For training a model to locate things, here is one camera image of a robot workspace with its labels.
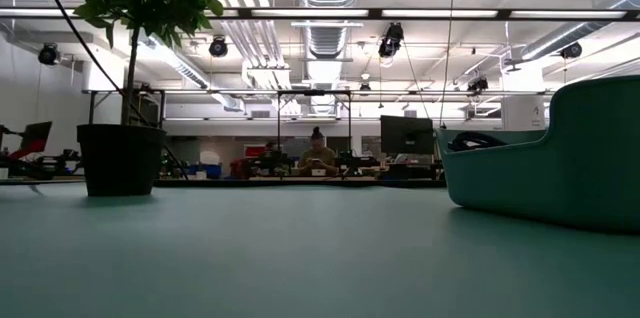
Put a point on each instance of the person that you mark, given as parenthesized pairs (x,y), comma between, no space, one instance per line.
(317,158)

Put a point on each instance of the black monitor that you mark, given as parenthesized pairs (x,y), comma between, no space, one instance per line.
(406,134)

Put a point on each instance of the black ceiling spotlight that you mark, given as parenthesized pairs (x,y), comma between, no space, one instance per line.
(477,84)
(218,47)
(391,40)
(48,54)
(571,50)

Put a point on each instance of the teal table mat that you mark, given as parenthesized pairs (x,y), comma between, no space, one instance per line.
(300,258)

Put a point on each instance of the black plant pot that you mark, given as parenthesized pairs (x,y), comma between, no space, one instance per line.
(120,158)

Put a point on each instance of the red and black chair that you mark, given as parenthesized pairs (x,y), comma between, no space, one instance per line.
(35,138)

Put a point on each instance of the black background rig frame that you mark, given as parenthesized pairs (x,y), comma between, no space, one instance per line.
(314,92)

